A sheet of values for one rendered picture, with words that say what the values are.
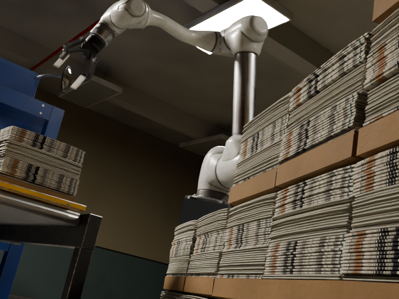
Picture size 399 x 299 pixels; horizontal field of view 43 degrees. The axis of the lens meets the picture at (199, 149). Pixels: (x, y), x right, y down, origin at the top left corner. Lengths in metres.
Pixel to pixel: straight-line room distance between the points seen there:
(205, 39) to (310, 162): 1.51
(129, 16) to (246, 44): 0.54
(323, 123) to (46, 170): 1.18
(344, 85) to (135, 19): 1.24
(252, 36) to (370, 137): 1.51
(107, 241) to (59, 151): 9.83
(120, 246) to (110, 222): 0.62
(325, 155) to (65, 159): 1.21
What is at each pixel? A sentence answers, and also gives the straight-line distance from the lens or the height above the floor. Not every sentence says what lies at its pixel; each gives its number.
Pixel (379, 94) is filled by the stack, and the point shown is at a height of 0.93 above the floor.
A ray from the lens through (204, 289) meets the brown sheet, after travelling 1.36.
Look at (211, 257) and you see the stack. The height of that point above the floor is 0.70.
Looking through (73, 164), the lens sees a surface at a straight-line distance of 1.91.
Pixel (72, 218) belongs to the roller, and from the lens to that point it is 1.85.
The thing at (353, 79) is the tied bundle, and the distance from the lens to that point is 0.88.
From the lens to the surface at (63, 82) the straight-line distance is 3.29.
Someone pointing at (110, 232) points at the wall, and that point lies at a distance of 11.71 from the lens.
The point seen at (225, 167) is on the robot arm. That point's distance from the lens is 2.11.
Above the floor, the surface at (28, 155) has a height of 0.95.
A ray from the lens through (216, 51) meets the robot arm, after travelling 2.40.
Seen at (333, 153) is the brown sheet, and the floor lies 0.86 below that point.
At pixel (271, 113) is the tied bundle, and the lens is 1.20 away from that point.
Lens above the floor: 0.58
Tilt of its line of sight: 17 degrees up
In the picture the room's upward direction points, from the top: 12 degrees clockwise
